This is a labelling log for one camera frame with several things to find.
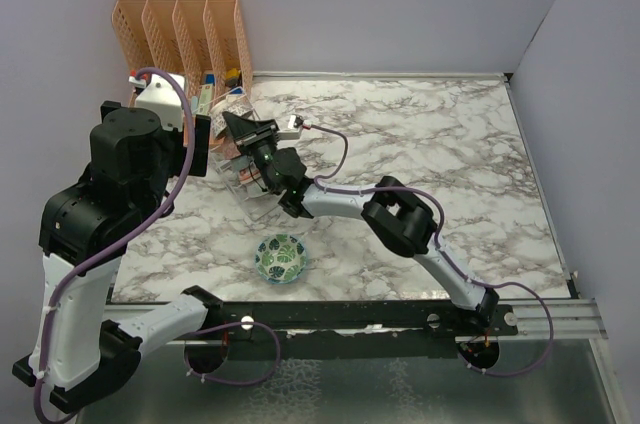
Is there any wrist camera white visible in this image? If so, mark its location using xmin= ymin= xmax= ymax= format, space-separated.
xmin=277 ymin=114 xmax=306 ymax=140
xmin=129 ymin=71 xmax=184 ymax=131

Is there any green leaf blue-rim bowl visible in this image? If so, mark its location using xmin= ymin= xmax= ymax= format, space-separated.
xmin=254 ymin=234 xmax=310 ymax=284

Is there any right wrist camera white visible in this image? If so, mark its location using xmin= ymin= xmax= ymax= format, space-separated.
xmin=277 ymin=114 xmax=306 ymax=140

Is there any peach plastic desk organizer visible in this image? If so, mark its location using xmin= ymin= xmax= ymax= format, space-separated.
xmin=112 ymin=0 xmax=253 ymax=98

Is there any grey dotted red-rim bowl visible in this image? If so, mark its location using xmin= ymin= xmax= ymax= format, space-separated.
xmin=230 ymin=155 xmax=252 ymax=173

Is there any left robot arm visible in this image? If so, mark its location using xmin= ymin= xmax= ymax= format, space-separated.
xmin=12 ymin=101 xmax=221 ymax=422

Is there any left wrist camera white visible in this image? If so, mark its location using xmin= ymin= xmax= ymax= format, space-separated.
xmin=129 ymin=71 xmax=184 ymax=131

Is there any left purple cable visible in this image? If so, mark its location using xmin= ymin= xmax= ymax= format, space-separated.
xmin=33 ymin=66 xmax=194 ymax=423

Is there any yellow grey stamp block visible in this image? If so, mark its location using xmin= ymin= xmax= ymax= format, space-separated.
xmin=225 ymin=68 xmax=242 ymax=88

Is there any orange floral bowl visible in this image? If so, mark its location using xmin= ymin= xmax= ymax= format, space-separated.
xmin=237 ymin=166 xmax=260 ymax=185

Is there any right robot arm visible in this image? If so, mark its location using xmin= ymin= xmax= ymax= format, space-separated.
xmin=223 ymin=111 xmax=499 ymax=335

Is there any red flower black-inside bowl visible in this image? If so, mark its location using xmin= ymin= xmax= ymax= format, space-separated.
xmin=221 ymin=141 xmax=244 ymax=160

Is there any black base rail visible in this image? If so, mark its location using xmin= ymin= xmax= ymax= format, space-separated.
xmin=202 ymin=300 xmax=517 ymax=361

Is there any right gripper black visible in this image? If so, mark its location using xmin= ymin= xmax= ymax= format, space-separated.
xmin=220 ymin=115 xmax=279 ymax=196

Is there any green stationery box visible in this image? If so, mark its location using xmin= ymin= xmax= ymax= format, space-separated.
xmin=191 ymin=84 xmax=215 ymax=115

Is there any white wire dish rack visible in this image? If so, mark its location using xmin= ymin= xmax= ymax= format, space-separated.
xmin=209 ymin=87 xmax=278 ymax=221

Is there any black white radial bowl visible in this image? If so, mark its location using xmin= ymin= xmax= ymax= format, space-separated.
xmin=210 ymin=94 xmax=253 ymax=139

